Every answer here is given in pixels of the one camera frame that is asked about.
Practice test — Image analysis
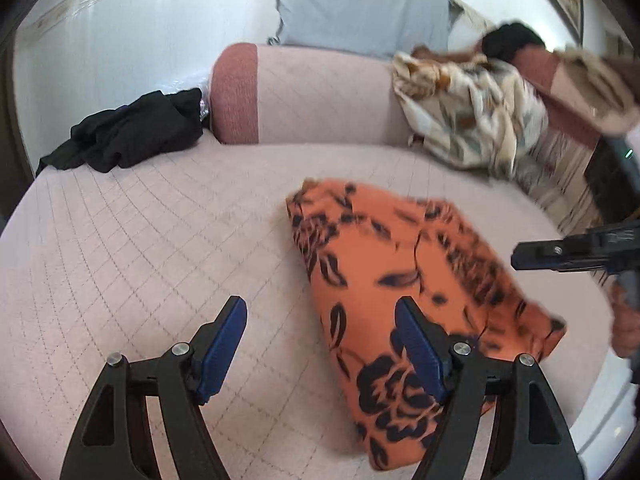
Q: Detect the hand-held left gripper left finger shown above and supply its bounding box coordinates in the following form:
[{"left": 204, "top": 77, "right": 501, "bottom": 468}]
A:
[{"left": 60, "top": 296, "right": 248, "bottom": 480}]

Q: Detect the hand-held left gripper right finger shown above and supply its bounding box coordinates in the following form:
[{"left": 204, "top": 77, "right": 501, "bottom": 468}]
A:
[{"left": 394, "top": 296, "right": 586, "bottom": 480}]

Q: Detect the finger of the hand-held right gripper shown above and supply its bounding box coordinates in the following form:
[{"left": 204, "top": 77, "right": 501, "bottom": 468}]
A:
[{"left": 511, "top": 229, "right": 608, "bottom": 274}]

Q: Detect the orange floral garment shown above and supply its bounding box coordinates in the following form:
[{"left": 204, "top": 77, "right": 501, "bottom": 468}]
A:
[{"left": 286, "top": 177, "right": 568, "bottom": 472}]

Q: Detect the person's right hand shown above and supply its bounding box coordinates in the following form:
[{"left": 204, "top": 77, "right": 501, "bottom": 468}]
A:
[{"left": 611, "top": 285, "right": 640, "bottom": 361}]

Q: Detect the striped fringed cloth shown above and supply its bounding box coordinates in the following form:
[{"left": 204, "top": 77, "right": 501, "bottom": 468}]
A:
[{"left": 517, "top": 130, "right": 608, "bottom": 233}]

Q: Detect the tan cloth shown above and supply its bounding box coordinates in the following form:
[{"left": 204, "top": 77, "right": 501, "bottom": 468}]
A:
[{"left": 550, "top": 45, "right": 640, "bottom": 137}]

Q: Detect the pink quilted sofa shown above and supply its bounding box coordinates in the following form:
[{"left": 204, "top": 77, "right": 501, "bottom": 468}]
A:
[{"left": 0, "top": 42, "right": 621, "bottom": 480}]

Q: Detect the pink bolster cushion red end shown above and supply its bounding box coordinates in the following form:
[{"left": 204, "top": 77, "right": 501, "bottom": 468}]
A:
[
  {"left": 510, "top": 50, "right": 603, "bottom": 152},
  {"left": 210, "top": 42, "right": 416, "bottom": 147}
]

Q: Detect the beige floral cloth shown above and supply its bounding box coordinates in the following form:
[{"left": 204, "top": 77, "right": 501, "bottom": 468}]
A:
[{"left": 390, "top": 50, "right": 551, "bottom": 181}]

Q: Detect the dark cloth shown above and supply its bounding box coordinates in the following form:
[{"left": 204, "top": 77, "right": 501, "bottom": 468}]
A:
[{"left": 481, "top": 21, "right": 547, "bottom": 65}]

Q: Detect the black garment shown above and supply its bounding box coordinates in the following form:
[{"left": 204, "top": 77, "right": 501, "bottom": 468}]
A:
[{"left": 36, "top": 89, "right": 205, "bottom": 177}]

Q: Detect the grey cloth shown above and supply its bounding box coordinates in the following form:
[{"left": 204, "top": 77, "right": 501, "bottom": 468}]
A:
[{"left": 267, "top": 0, "right": 466, "bottom": 61}]

